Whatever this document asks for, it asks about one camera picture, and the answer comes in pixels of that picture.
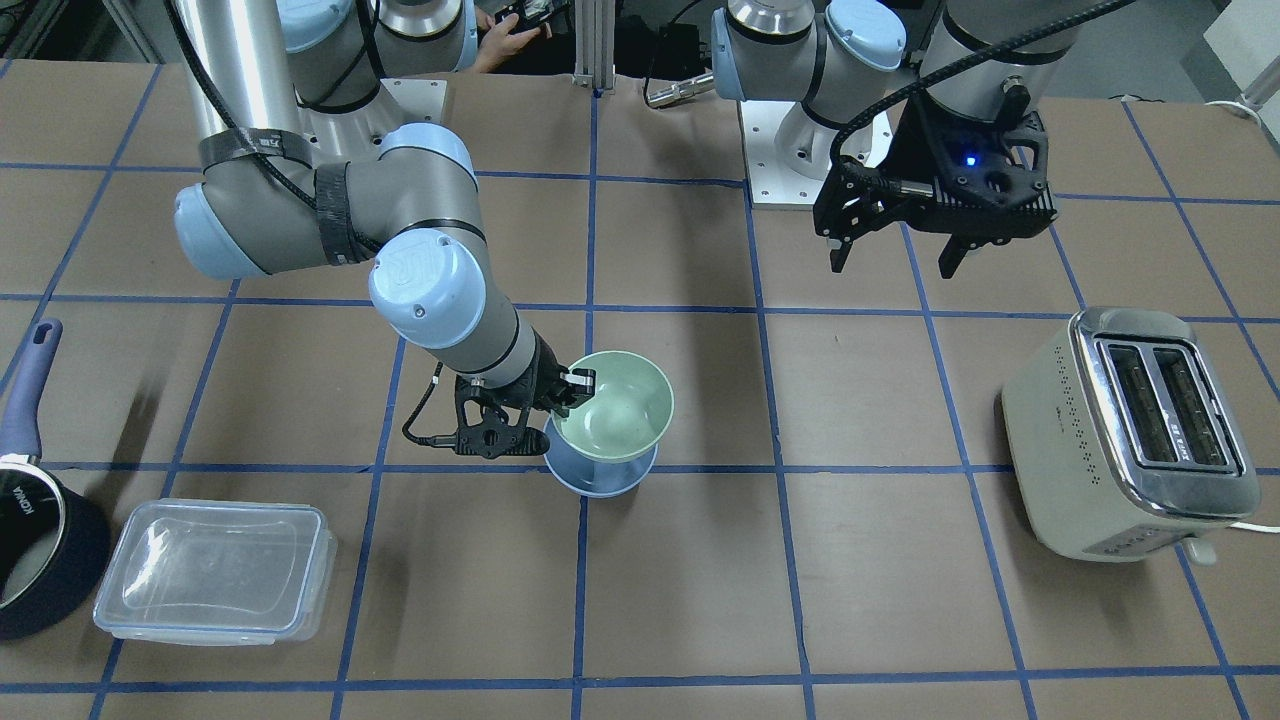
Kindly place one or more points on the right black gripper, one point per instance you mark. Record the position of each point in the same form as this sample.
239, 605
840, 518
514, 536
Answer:
545, 378

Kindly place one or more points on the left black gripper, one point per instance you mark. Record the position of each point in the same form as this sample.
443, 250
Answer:
912, 150

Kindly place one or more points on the green bowl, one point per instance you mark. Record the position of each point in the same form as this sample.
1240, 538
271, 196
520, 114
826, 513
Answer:
632, 407

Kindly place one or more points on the blue bowl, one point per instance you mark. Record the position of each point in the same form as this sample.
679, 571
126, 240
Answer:
590, 478

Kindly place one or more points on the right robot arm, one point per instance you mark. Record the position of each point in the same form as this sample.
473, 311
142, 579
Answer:
309, 160

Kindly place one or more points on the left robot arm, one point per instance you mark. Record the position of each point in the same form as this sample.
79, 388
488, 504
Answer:
869, 113

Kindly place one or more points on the cream silver toaster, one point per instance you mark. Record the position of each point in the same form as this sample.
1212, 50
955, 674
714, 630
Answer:
1122, 441

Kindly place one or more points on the seated person black shirt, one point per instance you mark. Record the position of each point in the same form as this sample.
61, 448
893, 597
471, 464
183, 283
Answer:
499, 42

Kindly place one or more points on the smartphone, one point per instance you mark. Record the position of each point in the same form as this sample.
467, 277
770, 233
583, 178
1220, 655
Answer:
531, 14

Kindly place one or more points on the clear plastic container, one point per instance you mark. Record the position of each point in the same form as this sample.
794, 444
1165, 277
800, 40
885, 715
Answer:
217, 573

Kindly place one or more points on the dark blue saucepan with lid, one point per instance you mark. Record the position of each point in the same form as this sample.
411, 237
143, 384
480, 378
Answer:
54, 542

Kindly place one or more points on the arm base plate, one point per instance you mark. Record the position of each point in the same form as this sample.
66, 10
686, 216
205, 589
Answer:
786, 154
356, 132

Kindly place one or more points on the aluminium frame post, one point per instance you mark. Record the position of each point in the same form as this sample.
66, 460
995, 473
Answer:
593, 49

